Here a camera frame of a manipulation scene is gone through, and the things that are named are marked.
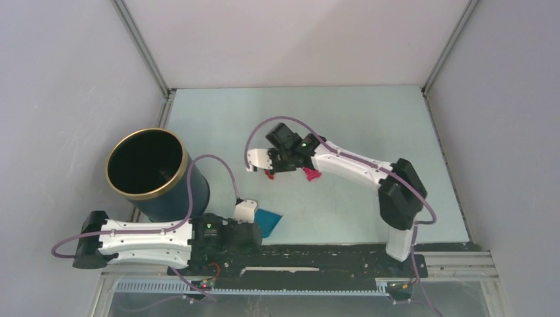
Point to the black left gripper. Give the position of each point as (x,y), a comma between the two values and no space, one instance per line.
(242,251)

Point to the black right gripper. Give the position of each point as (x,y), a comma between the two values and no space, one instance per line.
(273,152)

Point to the small red paper scrap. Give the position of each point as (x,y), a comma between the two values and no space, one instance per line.
(269,175)

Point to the blue plastic dustpan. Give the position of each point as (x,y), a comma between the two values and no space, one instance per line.
(267,221)

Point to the magenta paper scrap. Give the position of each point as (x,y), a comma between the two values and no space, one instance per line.
(311,174)

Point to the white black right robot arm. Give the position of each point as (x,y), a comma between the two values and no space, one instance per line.
(397,185)

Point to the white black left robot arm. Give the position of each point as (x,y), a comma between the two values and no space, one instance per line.
(195,244)

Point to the black gold-rimmed bin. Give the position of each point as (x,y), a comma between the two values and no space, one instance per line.
(152,169)

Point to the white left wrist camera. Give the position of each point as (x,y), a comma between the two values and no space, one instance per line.
(245,210)

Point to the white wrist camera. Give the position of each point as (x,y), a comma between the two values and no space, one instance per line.
(258,159)
(245,210)

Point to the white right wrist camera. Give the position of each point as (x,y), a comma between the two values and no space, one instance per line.
(258,159)

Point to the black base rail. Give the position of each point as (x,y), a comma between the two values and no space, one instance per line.
(321,268)

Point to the aluminium frame rail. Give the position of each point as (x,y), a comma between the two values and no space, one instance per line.
(444,264)

